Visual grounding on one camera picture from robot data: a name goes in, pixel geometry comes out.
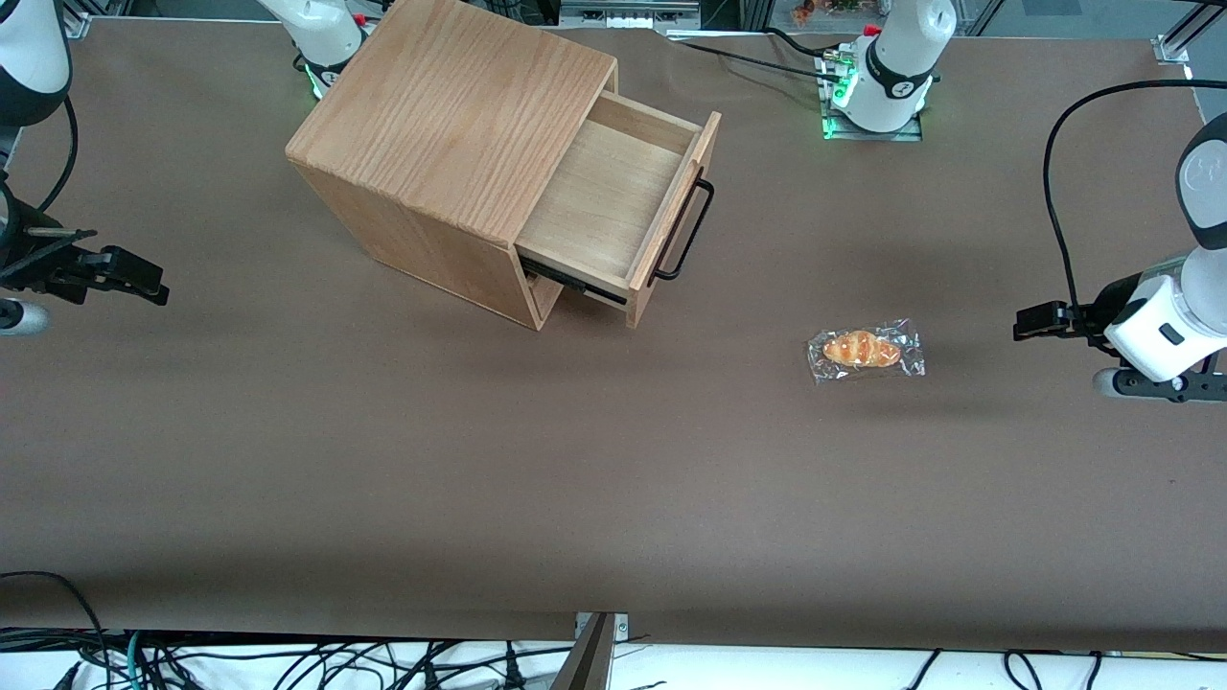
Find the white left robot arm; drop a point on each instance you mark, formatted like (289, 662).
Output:
(901, 57)

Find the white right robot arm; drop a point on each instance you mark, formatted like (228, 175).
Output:
(29, 57)

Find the wooden drawer cabinet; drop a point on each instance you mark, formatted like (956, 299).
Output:
(431, 125)

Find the bread roll in clear wrapper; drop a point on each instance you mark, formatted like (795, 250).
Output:
(863, 350)

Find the brown table mat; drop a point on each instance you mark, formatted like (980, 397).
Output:
(383, 460)

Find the orange background items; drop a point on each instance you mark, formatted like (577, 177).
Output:
(803, 11)

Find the grey background device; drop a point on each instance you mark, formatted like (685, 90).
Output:
(623, 14)

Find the grey metal bar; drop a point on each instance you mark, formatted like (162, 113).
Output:
(585, 666)

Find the aluminium frame profile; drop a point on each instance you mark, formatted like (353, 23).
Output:
(1174, 43)
(77, 24)

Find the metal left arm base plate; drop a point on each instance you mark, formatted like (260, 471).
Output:
(839, 132)

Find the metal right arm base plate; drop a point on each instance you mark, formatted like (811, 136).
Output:
(316, 81)

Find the small metal bracket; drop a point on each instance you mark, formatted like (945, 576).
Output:
(621, 628)

